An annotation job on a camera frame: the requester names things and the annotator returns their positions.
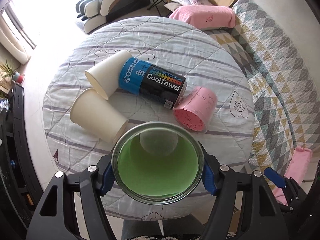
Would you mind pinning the blue black CoolTowel can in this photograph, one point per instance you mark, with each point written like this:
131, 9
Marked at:
145, 79

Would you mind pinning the triangle patterned quilt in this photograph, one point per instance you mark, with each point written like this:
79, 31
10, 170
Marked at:
285, 98

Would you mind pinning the striped white tablecloth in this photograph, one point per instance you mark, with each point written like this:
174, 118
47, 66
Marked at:
166, 54

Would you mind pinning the pink cloth at right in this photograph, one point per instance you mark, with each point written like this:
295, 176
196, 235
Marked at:
296, 170

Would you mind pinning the floral pillow with navy cloth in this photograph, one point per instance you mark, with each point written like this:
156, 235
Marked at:
172, 5

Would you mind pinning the pink folded towel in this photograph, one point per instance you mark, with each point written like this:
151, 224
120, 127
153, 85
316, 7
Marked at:
205, 16

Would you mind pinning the cream paper cup near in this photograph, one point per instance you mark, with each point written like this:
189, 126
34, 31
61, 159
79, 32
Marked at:
96, 115

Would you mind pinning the blue black finger of the right gripper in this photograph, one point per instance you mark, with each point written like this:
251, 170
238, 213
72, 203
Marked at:
296, 198

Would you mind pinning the green lined clear cup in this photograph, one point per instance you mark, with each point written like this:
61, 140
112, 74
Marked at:
157, 163

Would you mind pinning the white massage chair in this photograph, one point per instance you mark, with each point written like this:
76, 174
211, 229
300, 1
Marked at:
92, 14

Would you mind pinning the pink lined clear cup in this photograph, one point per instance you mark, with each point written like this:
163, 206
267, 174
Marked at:
195, 111

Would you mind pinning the cream paper cup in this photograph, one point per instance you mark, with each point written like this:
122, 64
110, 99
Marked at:
104, 76
96, 115

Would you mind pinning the black tv cabinet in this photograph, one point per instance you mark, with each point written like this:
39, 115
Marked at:
20, 188

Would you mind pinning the cream paper cup far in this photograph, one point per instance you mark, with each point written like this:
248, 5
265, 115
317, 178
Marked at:
104, 76

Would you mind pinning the potted green plant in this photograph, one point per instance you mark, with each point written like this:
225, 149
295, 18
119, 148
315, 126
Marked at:
10, 76

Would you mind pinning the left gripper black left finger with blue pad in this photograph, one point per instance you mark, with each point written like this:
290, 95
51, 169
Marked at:
55, 214

